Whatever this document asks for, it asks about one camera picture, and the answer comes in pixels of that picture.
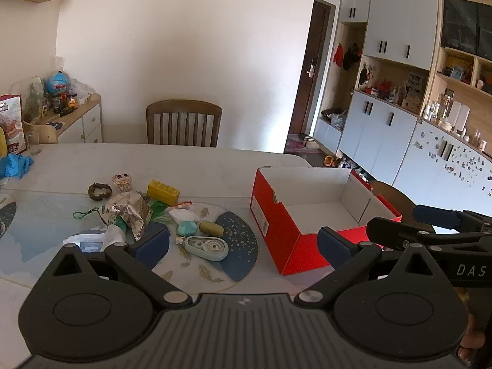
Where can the red white snack box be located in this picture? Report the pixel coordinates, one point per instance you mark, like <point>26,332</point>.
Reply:
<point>11,123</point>

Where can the grey correction tape dispenser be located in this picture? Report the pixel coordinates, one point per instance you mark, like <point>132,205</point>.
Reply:
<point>205,248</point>

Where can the white crumpled tissue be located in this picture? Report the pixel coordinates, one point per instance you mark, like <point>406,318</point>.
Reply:
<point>182,215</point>

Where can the dark jar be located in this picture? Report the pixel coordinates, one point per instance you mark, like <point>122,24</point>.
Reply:
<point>58,103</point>

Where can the brown door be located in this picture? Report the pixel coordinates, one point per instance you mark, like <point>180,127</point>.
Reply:
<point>315,46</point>

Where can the patterned door rug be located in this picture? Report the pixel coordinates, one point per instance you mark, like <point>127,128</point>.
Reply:
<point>298,144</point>

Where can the white wooden wall cabinet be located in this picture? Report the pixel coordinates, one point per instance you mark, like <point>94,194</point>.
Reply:
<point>384,19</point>

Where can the yellow box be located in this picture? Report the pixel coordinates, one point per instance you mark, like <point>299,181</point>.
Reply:
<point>163,192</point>

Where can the olive oblong block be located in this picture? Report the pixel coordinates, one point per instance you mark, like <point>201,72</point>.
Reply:
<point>211,228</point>

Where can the blue cloth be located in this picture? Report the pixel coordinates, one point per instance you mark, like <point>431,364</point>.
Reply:
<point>15,166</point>

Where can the red hat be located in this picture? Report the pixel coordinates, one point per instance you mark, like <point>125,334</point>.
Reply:
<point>338,53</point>

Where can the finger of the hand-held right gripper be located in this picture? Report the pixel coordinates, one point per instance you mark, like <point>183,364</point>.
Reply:
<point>388,230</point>
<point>434,215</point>

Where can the white wooden sideboard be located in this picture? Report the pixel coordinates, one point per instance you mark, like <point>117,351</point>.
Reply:
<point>90,119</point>

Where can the red cardboard box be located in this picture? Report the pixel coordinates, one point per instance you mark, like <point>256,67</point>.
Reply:
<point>284,230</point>

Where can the black white plush figure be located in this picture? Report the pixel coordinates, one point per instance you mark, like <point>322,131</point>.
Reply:
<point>365,76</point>

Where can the white sneakers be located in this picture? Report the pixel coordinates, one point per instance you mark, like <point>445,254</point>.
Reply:
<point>349,164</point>

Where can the person's right hand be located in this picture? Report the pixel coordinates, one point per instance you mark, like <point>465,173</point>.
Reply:
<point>471,340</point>

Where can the black hat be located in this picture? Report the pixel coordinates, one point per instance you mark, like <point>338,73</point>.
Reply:
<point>351,57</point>

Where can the clear drinking glass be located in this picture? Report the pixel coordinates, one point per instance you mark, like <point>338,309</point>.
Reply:
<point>33,144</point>

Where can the cream doll face plush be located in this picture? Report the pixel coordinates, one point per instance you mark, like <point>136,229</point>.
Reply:
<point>122,181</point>

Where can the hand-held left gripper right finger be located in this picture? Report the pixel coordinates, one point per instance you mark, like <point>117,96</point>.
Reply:
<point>334,246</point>

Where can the orange slippers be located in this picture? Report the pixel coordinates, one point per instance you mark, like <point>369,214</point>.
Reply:
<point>331,160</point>

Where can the red candy wrapper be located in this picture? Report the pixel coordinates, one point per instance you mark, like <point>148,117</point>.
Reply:
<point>184,203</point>

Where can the clear plastic bag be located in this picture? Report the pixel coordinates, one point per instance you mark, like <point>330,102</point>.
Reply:
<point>82,90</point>

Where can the green leaf-shaped piece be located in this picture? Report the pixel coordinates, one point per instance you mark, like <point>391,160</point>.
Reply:
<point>157,208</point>

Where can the dark wooden slatted chair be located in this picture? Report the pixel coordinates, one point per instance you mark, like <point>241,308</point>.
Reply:
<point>392,196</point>
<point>184,105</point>

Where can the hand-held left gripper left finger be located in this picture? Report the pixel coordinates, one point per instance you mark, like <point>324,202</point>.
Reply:
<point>153,243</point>

